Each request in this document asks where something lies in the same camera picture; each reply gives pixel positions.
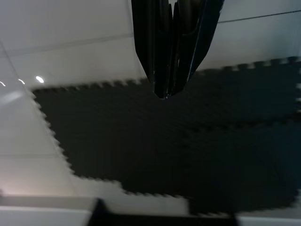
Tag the small black foam puzzle mat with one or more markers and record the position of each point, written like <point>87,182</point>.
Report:
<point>141,141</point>

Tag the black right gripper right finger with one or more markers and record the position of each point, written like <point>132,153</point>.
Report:
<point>202,35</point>

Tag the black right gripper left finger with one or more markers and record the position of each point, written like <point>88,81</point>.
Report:
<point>150,35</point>

